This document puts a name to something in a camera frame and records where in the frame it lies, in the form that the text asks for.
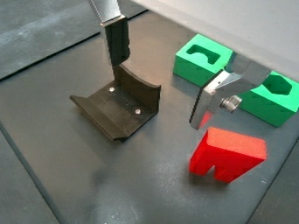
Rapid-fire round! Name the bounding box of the gripper 2 metal right finger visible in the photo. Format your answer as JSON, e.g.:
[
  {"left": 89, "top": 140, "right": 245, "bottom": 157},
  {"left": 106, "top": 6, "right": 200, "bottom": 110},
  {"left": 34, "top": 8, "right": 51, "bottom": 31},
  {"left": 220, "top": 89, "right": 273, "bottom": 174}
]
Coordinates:
[{"left": 189, "top": 53, "right": 270, "bottom": 130}]

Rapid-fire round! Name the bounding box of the gripper 2 left finger with black pad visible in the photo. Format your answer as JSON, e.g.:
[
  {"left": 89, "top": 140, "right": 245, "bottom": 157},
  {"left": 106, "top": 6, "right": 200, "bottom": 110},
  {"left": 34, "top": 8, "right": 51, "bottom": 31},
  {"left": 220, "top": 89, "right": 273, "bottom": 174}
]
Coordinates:
[{"left": 88, "top": 0, "right": 130, "bottom": 67}]

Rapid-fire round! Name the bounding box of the green block hexagon cutout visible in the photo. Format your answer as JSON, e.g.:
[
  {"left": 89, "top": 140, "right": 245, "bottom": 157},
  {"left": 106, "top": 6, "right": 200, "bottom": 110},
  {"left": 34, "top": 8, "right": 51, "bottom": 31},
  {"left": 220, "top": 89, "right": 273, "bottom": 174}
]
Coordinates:
[{"left": 238, "top": 72, "right": 299, "bottom": 127}]

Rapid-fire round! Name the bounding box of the green block arch cutout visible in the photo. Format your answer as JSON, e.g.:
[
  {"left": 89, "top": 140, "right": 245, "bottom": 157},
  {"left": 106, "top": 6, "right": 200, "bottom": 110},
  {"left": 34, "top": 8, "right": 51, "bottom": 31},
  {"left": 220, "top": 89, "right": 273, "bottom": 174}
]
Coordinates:
[{"left": 172, "top": 34, "right": 232, "bottom": 87}]

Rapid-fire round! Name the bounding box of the short red notched block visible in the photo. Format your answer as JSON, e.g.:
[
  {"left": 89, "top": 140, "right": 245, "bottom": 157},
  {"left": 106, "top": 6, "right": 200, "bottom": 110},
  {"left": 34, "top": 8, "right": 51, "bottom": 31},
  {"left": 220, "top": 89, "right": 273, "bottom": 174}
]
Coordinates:
[{"left": 189, "top": 127, "right": 266, "bottom": 183}]

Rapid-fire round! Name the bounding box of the black curved holder bracket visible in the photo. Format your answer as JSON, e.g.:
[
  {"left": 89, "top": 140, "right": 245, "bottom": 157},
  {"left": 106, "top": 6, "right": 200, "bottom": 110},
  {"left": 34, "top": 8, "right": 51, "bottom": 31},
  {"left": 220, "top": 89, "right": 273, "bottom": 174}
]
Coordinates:
[{"left": 69, "top": 65, "right": 161, "bottom": 141}]

